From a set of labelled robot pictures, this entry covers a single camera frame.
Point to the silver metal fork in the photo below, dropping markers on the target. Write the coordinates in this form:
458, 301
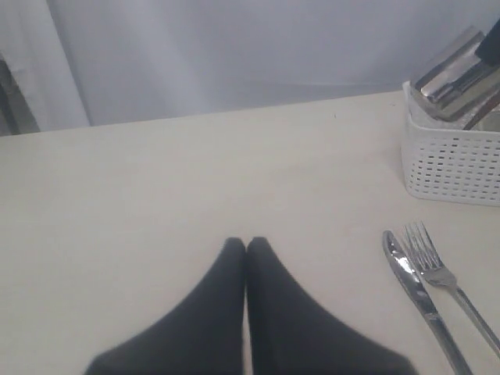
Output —
424, 256

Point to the shiny metal container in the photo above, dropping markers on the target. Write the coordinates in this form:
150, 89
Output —
457, 88

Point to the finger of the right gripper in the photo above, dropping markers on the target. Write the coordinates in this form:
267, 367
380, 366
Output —
488, 50

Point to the white perforated plastic basket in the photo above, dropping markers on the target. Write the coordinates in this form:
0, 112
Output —
443, 162

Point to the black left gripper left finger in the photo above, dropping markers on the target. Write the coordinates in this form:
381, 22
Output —
201, 335

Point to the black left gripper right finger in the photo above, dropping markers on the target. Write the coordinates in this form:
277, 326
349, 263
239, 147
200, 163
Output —
291, 333

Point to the white curtain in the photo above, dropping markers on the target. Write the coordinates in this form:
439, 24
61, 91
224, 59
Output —
93, 63

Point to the silver table knife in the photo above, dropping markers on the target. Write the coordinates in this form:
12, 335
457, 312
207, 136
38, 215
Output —
413, 286

